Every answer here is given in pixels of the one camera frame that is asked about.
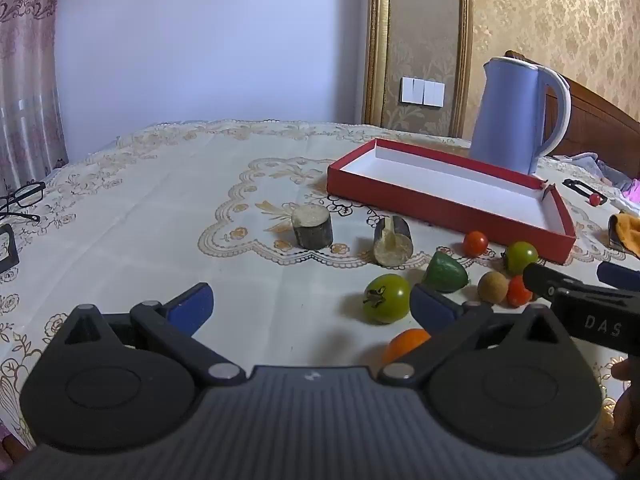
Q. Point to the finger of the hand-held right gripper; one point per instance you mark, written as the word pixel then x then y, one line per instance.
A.
pixel 620 276
pixel 545 281

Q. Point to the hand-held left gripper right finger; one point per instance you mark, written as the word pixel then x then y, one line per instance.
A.
pixel 432 310

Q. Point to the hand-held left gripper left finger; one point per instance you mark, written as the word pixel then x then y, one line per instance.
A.
pixel 187 307

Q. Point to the small red cherry tomato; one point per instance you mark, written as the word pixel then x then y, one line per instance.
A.
pixel 475 243
pixel 517 292

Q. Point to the green tomato with reddish tinge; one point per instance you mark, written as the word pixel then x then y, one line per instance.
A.
pixel 520 256

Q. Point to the large green tomato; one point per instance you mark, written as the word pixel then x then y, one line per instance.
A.
pixel 387 300

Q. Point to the orange mandarin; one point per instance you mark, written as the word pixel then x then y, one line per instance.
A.
pixel 402 346

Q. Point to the short sugarcane piece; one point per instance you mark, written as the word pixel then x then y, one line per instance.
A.
pixel 392 245
pixel 312 230

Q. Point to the red cardboard box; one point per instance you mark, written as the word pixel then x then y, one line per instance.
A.
pixel 425 205

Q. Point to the person's right hand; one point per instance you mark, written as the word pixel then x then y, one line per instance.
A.
pixel 627 410

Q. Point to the orange cloth with plaid lining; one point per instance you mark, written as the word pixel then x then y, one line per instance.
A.
pixel 627 235

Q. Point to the brown kiwi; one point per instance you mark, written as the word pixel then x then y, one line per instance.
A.
pixel 492 288

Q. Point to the small red ball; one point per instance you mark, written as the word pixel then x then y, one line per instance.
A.
pixel 595 199

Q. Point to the pile of clothes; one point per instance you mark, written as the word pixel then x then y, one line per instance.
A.
pixel 625 185

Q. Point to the wooden headboard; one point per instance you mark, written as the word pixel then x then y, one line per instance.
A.
pixel 600 130

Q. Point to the blue electric kettle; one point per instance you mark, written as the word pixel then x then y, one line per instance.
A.
pixel 505 120

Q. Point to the black eyeglasses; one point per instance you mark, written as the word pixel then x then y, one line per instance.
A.
pixel 22 197

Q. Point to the pink patterned curtain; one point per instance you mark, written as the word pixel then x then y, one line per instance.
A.
pixel 25 85

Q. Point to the black rectangular frame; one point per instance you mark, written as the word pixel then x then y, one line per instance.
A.
pixel 11 260
pixel 575 184

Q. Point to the white wall switch panel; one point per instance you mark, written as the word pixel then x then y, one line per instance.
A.
pixel 422 91

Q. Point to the golden wall panel frame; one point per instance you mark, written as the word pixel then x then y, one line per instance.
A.
pixel 377 60

